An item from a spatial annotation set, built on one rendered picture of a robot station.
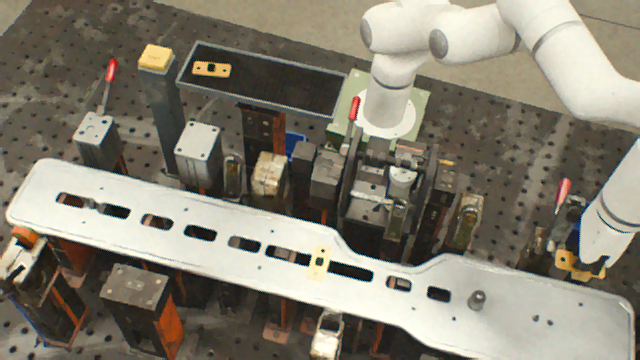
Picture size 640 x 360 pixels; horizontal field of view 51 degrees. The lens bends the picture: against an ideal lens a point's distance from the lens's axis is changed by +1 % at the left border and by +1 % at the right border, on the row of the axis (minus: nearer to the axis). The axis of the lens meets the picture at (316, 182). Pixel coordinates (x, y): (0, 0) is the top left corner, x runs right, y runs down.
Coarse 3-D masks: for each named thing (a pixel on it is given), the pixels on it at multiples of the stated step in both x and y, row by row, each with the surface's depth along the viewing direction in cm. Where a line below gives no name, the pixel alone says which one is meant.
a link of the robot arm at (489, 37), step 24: (360, 24) 164; (384, 24) 156; (408, 24) 151; (432, 24) 128; (456, 24) 124; (480, 24) 124; (504, 24) 125; (384, 48) 160; (408, 48) 155; (432, 48) 128; (456, 48) 124; (480, 48) 125; (504, 48) 127
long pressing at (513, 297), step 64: (64, 192) 154; (128, 192) 154; (128, 256) 146; (192, 256) 146; (256, 256) 146; (448, 256) 148; (384, 320) 140; (448, 320) 140; (512, 320) 140; (576, 320) 141
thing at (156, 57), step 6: (150, 48) 158; (156, 48) 158; (162, 48) 158; (144, 54) 156; (150, 54) 157; (156, 54) 157; (162, 54) 157; (168, 54) 157; (144, 60) 155; (150, 60) 156; (156, 60) 156; (162, 60) 156; (150, 66) 155; (156, 66) 155; (162, 66) 155
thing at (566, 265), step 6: (558, 252) 121; (564, 252) 121; (570, 252) 121; (558, 258) 120; (564, 258) 121; (570, 258) 120; (558, 264) 120; (564, 264) 120; (570, 264) 120; (570, 270) 119; (576, 270) 119; (594, 276) 119; (600, 276) 119
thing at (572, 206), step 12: (564, 204) 133; (576, 204) 133; (564, 216) 136; (576, 216) 130; (552, 228) 138; (564, 228) 138; (552, 240) 141; (564, 240) 139; (540, 252) 143; (552, 252) 144
